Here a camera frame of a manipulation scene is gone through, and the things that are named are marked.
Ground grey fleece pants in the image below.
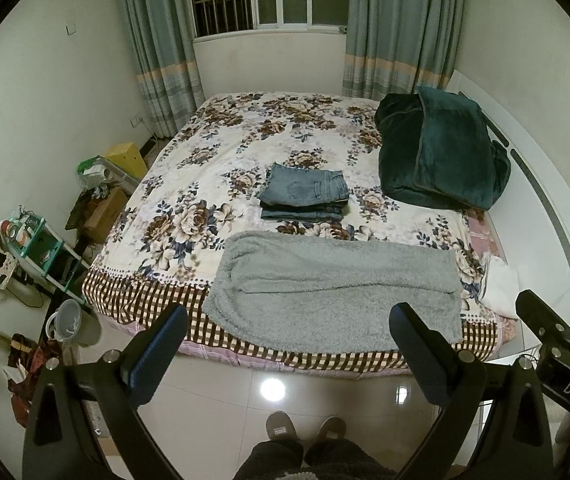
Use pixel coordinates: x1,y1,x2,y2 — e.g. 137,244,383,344
203,231,463,354

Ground white cloth on bed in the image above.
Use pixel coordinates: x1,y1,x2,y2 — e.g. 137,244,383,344
479,252,520,320

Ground white bed headboard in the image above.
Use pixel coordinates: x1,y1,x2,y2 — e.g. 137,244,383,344
444,68,570,356

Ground red cloth on floor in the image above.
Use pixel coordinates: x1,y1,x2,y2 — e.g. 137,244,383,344
8,334,63,428

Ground grey plastic bucket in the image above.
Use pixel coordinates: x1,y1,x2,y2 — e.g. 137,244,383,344
46,299,102,347

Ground right grey slipper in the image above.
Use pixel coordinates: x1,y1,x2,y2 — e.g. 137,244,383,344
314,416,347,443

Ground grey slipper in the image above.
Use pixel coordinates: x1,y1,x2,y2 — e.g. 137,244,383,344
265,411,298,441
314,416,347,443

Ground dark green folded blanket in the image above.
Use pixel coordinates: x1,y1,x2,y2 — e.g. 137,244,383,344
375,87,510,210

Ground teal small shelf rack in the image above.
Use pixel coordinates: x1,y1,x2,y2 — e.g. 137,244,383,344
1,210,89,304

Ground left grey slipper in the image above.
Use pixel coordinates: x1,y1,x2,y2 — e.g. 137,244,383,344
265,411,298,441

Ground brown cardboard box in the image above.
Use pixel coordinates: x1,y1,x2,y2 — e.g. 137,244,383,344
82,188,128,244

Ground clear plastic bin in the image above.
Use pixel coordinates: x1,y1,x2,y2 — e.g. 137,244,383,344
76,156,141,195

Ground folded blue jeans stack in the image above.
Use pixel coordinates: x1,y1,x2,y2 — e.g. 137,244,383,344
258,164,350,222

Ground yellow cardboard box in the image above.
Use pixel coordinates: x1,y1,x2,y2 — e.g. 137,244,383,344
104,142,148,180

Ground right green curtain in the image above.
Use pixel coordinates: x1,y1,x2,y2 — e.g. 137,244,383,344
343,0,465,101

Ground green curtain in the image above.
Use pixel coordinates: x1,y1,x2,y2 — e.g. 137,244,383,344
117,0,205,138
343,0,465,101

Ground left green curtain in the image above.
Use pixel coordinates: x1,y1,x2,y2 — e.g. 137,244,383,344
117,0,205,138

